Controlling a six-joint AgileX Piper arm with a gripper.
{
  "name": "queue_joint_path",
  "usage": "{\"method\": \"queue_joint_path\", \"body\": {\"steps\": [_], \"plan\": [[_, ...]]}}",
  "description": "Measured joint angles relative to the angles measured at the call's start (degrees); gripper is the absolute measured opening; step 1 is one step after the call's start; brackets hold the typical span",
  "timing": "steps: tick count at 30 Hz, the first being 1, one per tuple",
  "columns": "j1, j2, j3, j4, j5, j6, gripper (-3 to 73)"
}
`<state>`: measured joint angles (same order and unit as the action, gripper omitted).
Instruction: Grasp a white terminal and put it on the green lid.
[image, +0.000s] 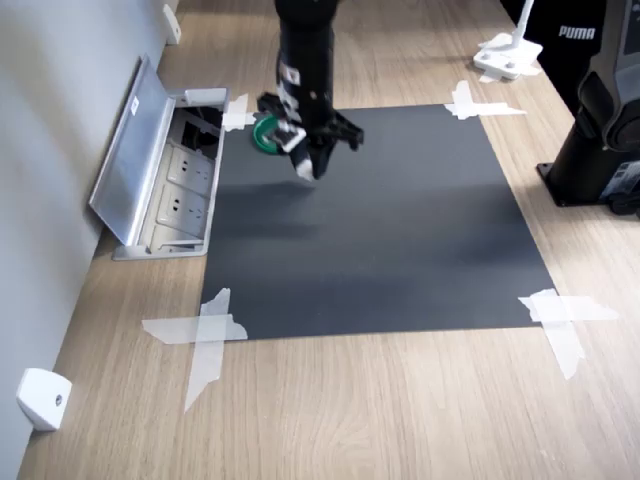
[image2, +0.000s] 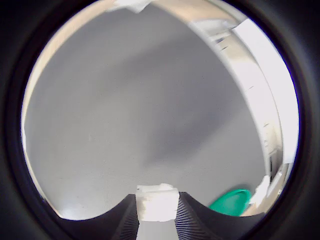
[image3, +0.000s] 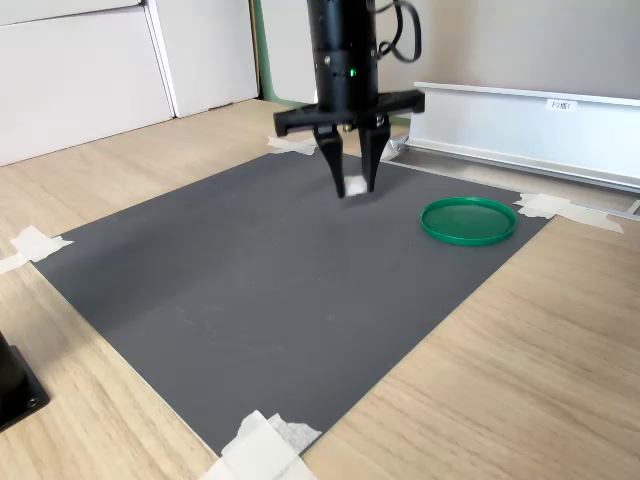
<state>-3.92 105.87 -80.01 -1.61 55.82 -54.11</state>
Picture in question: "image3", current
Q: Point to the small white plastic terminal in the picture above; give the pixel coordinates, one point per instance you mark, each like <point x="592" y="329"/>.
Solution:
<point x="356" y="185"/>

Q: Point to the green wall panel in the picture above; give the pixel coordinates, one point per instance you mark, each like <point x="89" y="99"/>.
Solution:
<point x="280" y="50"/>

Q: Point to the round green lid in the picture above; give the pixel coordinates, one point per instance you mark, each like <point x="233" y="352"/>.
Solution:
<point x="467" y="220"/>

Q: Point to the small white printed label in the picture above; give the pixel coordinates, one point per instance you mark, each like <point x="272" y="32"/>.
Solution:
<point x="562" y="104"/>

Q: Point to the dark grey mat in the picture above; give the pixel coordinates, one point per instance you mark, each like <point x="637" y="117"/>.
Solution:
<point x="260" y="300"/>

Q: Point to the white partition panel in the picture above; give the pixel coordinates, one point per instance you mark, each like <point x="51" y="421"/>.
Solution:
<point x="210" y="50"/>
<point x="75" y="75"/>

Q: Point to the white masking tape piece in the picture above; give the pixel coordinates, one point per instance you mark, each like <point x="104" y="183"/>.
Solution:
<point x="545" y="206"/>
<point x="292" y="145"/>
<point x="35" y="245"/>
<point x="260" y="450"/>

